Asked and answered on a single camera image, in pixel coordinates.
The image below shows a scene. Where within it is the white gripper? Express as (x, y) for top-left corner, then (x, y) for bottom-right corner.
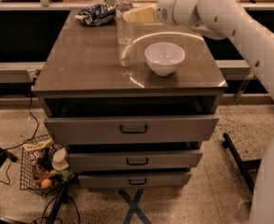
(123, 0), (200, 26)

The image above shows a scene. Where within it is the clear plastic water bottle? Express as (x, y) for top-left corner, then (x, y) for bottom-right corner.
(115, 0), (133, 46)

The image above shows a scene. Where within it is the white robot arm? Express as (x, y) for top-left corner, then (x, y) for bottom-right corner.
(124, 0), (274, 224)

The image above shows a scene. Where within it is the white bowl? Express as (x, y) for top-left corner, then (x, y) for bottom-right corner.
(144, 42), (185, 76)

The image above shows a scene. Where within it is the blue white chip bag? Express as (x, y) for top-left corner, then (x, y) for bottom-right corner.
(75, 4), (116, 27)

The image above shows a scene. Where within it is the grey drawer cabinet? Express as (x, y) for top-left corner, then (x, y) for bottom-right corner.
(33, 16), (226, 176)

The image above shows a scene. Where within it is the top grey drawer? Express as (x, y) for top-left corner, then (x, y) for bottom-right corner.
(44, 115), (219, 145)

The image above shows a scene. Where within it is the grey drawer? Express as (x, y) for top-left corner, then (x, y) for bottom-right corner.
(66, 149), (203, 172)
(78, 172), (192, 189)
(44, 115), (219, 145)

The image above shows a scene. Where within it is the middle grey drawer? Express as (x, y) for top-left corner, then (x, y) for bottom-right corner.
(66, 149), (203, 172)

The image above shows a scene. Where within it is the bottom grey drawer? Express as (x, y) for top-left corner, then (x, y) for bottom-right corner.
(78, 172), (192, 189)

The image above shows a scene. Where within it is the white cup in basket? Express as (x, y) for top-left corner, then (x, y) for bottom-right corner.
(52, 147), (69, 171)

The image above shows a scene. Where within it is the tan snack bag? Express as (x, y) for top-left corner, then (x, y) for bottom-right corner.
(22, 140), (52, 175)

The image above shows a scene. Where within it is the black wheeled stand base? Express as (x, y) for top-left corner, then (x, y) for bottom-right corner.
(222, 133), (261, 193)

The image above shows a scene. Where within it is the orange fruit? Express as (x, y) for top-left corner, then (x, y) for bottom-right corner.
(41, 178), (52, 189)

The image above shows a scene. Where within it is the black tripod leg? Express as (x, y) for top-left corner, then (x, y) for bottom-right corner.
(31, 184), (81, 224)

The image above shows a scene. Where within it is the black wire basket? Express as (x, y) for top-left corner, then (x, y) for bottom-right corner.
(20, 134), (66, 196)

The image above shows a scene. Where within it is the black power cable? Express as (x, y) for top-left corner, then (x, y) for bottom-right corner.
(0, 77), (41, 202)

